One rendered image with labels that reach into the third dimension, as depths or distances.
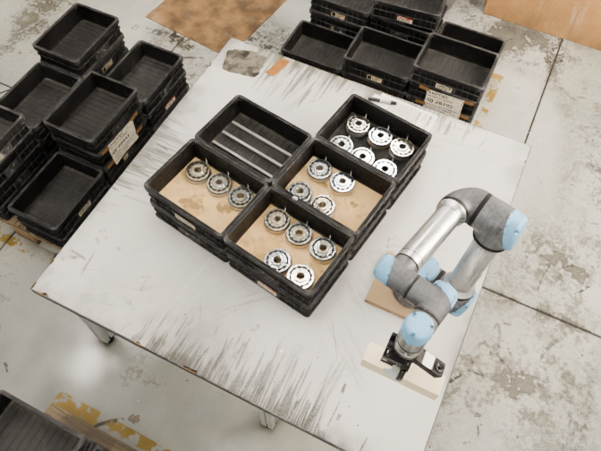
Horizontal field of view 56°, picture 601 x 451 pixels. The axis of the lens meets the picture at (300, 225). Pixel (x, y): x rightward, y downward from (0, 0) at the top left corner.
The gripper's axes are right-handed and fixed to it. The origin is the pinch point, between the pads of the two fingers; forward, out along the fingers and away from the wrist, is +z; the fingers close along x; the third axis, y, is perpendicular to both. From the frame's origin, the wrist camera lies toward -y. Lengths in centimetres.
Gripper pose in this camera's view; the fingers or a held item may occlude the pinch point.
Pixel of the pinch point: (402, 370)
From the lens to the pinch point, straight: 174.9
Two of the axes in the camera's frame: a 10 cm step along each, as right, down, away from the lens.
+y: -9.0, -3.9, 2.1
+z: -0.2, 5.0, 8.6
